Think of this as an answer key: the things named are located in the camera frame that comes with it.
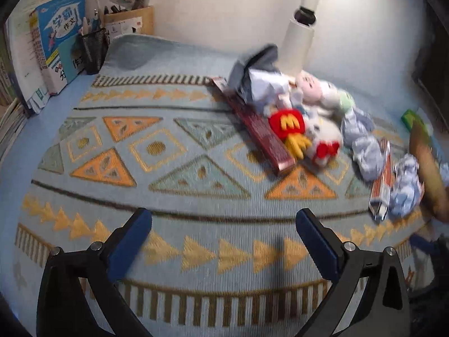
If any pile of paper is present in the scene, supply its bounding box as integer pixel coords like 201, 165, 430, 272
342, 107, 426, 218

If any white cat plush with fries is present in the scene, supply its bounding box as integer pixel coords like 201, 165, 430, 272
268, 108, 345, 170

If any patterned blue woven mat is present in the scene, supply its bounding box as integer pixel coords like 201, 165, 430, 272
12, 34, 436, 337

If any bundle of pens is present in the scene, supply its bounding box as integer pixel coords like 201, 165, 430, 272
81, 2, 107, 36

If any small white green packet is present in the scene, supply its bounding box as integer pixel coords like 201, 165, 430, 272
30, 88, 50, 115

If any stack of flat books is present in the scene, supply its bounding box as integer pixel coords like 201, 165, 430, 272
0, 96, 29, 162

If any wooden desk organiser box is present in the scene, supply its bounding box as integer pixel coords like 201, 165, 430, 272
103, 5, 155, 44

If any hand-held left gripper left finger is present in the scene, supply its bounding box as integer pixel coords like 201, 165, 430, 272
37, 207, 153, 337

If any red yellow spine book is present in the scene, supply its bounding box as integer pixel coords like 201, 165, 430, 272
29, 10, 48, 74

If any black mesh pen holder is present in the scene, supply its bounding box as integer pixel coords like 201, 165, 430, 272
78, 28, 109, 75

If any red snack box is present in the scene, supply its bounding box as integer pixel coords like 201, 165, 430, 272
369, 138, 392, 218
210, 76, 296, 175

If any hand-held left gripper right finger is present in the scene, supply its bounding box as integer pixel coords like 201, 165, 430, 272
295, 208, 411, 337

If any teal thin booklet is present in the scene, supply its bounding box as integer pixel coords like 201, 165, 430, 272
58, 40, 86, 84

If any gold ribbed basket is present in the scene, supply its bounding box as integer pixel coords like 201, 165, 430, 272
409, 119, 449, 223

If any white paper ball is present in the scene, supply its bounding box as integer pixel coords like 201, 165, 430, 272
228, 44, 293, 111

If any row of standing books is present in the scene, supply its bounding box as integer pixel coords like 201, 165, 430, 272
5, 0, 76, 113

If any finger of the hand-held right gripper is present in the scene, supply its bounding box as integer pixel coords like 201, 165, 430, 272
409, 234, 439, 255

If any small pastel plush toy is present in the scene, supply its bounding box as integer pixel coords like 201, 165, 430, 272
295, 71, 355, 116

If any blue cover workbook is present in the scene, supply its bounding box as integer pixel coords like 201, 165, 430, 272
35, 0, 86, 95

